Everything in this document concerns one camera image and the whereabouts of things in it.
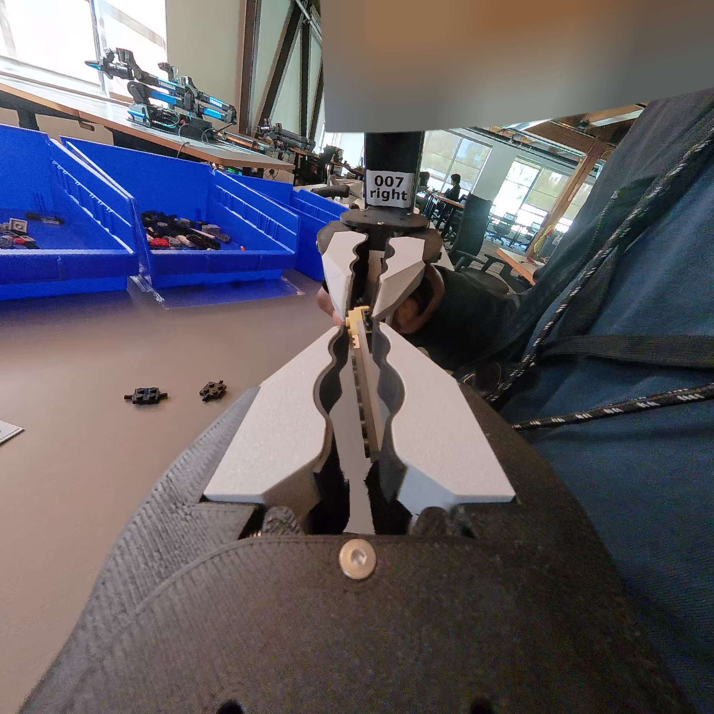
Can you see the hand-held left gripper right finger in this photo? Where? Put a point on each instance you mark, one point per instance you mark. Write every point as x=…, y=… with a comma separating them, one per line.
x=452, y=446

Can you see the blue plastic storage bin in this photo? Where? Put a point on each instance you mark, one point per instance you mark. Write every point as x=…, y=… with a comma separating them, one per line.
x=309, y=234
x=223, y=268
x=33, y=167

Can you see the person in blue hoodie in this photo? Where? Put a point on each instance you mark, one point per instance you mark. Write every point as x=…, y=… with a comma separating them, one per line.
x=641, y=530

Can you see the person's right hand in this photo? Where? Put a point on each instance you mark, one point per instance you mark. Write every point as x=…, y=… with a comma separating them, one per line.
x=413, y=312

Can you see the black jacket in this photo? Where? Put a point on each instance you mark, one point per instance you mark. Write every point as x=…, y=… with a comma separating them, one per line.
x=641, y=167

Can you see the grey and tan brick beam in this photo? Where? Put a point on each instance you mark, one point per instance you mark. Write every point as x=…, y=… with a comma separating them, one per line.
x=371, y=390

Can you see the large window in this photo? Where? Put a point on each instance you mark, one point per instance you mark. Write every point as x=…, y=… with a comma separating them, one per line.
x=44, y=33

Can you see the pile of dark brick pieces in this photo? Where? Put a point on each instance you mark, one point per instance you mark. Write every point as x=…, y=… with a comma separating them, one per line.
x=178, y=234

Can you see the long wooden worktable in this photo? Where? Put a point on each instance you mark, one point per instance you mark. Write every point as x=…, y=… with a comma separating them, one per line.
x=56, y=96

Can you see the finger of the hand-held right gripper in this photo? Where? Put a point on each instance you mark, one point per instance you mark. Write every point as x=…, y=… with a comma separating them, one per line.
x=399, y=279
x=343, y=268

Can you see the black office chair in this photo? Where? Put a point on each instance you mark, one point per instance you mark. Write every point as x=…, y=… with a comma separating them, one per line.
x=474, y=223

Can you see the instruction booklet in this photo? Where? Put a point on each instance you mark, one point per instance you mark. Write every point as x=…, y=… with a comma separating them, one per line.
x=6, y=432

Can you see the black brick axle plate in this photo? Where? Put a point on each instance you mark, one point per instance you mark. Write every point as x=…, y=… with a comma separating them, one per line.
x=213, y=390
x=146, y=395

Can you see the scattered grey red brick pieces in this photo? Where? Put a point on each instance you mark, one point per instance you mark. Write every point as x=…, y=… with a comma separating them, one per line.
x=16, y=237

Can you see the person's right forearm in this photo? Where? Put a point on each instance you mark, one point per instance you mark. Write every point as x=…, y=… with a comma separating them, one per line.
x=474, y=318

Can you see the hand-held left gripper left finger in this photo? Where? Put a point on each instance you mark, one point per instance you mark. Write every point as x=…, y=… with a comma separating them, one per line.
x=268, y=440

